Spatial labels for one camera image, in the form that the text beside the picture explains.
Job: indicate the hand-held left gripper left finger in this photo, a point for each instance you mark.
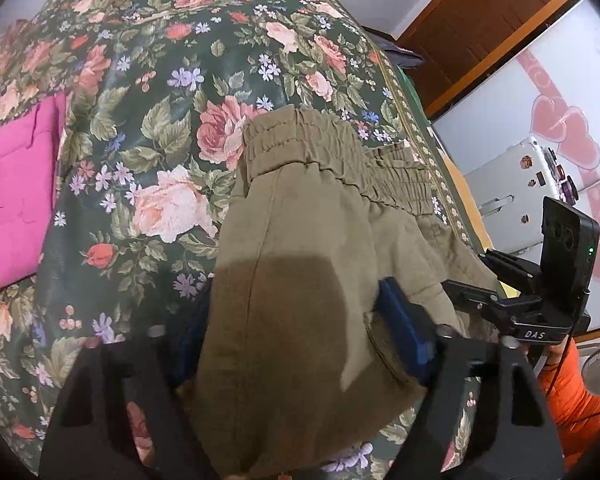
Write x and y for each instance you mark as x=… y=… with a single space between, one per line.
x=186 y=355

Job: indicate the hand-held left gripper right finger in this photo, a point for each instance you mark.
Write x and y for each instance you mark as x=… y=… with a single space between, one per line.
x=402 y=320

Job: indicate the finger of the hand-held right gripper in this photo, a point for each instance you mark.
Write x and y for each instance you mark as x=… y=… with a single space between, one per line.
x=475 y=297
x=512 y=270

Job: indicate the olive green pants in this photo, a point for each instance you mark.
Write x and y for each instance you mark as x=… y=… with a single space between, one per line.
x=290 y=240

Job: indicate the person's right forearm orange sleeve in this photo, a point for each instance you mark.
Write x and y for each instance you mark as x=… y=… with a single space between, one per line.
x=575 y=400

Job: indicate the silver suitcase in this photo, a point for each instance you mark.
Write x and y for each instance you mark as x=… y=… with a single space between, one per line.
x=510 y=185

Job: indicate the white wardrobe with pink hearts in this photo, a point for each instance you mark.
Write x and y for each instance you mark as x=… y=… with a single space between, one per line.
x=480 y=125

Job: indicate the pink quilt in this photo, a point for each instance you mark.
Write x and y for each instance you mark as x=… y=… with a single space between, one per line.
x=15 y=185

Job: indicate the grey bag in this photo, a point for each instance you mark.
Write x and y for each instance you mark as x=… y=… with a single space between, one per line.
x=402 y=52

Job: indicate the brown wooden door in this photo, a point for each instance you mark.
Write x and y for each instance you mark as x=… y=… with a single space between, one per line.
x=480 y=25

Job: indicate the dark floral blanket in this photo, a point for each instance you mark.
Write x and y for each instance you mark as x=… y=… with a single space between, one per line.
x=155 y=85

